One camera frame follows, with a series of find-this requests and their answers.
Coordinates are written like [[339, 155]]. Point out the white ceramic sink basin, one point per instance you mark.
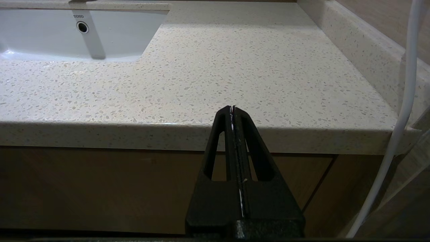
[[40, 37]]

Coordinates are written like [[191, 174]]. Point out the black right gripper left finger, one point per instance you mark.
[[210, 205]]

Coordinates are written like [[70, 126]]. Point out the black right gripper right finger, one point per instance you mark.
[[272, 205]]

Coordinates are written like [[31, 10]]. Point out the wooden vanity cabinet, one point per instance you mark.
[[100, 188]]

